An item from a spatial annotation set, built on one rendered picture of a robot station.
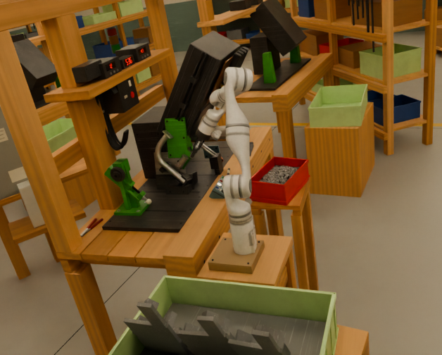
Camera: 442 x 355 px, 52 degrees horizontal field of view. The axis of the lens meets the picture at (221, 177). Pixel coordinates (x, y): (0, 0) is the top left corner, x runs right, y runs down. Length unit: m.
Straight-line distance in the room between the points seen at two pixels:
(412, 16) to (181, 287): 3.59
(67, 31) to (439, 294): 2.47
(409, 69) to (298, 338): 3.58
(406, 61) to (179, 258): 3.36
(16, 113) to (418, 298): 2.36
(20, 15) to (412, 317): 2.46
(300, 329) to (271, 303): 0.13
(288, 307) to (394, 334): 1.26
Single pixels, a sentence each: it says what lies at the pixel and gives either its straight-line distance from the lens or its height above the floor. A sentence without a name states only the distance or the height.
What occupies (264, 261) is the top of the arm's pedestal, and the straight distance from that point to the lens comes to 1.84.
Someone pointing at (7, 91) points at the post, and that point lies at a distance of 1.95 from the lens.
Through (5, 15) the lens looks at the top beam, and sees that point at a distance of 1.99.
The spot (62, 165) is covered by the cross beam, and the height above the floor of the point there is 1.22.
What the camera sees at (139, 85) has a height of 0.25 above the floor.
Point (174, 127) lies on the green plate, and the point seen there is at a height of 1.23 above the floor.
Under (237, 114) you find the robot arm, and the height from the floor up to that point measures 1.42.
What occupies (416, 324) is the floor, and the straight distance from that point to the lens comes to 2.82.
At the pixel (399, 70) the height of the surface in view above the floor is 0.79.
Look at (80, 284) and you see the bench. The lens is 2.28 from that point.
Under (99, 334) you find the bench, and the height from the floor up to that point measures 0.39.
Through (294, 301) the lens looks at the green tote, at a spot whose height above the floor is 0.91.
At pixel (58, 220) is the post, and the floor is 1.05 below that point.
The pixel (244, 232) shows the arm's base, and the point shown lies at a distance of 1.78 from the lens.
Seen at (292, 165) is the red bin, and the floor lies 0.88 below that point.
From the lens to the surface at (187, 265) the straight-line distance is 1.90.
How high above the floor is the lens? 1.94
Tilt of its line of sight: 25 degrees down
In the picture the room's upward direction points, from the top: 10 degrees counter-clockwise
